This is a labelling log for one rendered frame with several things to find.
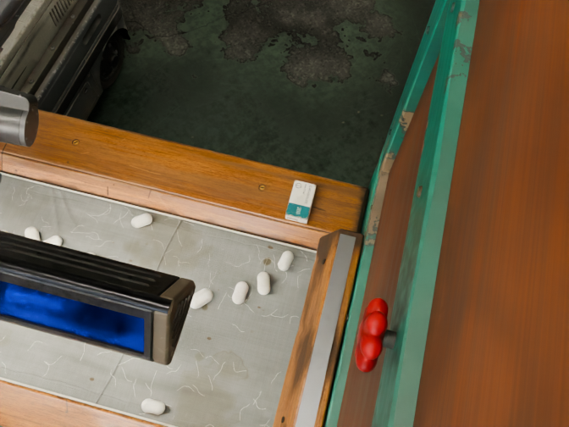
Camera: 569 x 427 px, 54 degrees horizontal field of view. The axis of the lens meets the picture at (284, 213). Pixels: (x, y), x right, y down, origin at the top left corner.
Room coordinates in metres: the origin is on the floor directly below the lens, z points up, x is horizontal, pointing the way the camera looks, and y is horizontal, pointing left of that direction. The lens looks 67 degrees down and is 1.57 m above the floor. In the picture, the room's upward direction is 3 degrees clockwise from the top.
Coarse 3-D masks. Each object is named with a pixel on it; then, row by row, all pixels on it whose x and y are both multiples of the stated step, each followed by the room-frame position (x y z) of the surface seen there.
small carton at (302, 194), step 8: (296, 184) 0.38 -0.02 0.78; (304, 184) 0.38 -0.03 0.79; (312, 184) 0.38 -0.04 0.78; (296, 192) 0.37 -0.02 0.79; (304, 192) 0.37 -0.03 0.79; (312, 192) 0.37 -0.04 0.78; (296, 200) 0.36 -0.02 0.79; (304, 200) 0.36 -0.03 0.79; (312, 200) 0.36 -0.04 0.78; (288, 208) 0.34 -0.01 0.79; (296, 208) 0.34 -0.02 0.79; (304, 208) 0.34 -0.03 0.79; (288, 216) 0.33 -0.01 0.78; (296, 216) 0.33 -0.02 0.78; (304, 216) 0.33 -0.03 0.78
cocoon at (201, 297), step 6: (204, 288) 0.22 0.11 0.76; (198, 294) 0.21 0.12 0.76; (204, 294) 0.21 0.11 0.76; (210, 294) 0.21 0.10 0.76; (192, 300) 0.20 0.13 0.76; (198, 300) 0.20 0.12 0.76; (204, 300) 0.20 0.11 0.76; (210, 300) 0.20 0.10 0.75; (192, 306) 0.19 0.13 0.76; (198, 306) 0.19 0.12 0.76
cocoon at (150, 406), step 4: (144, 400) 0.06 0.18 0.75; (148, 400) 0.06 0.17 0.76; (152, 400) 0.06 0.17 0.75; (156, 400) 0.06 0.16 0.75; (144, 404) 0.05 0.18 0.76; (148, 404) 0.05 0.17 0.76; (152, 404) 0.05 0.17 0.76; (156, 404) 0.05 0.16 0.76; (160, 404) 0.05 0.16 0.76; (164, 404) 0.05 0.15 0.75; (144, 408) 0.05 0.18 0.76; (148, 408) 0.05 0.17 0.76; (152, 408) 0.05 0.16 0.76; (156, 408) 0.05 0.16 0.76; (160, 408) 0.05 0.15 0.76; (164, 408) 0.05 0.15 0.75; (148, 412) 0.04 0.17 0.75; (152, 412) 0.04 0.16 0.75; (156, 412) 0.04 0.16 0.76; (160, 412) 0.04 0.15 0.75
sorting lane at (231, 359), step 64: (0, 192) 0.36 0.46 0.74; (64, 192) 0.37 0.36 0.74; (128, 256) 0.27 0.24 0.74; (192, 256) 0.27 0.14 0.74; (256, 256) 0.28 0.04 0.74; (0, 320) 0.16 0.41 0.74; (192, 320) 0.17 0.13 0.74; (256, 320) 0.18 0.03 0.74; (64, 384) 0.07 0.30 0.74; (128, 384) 0.08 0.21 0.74; (192, 384) 0.08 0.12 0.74; (256, 384) 0.09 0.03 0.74
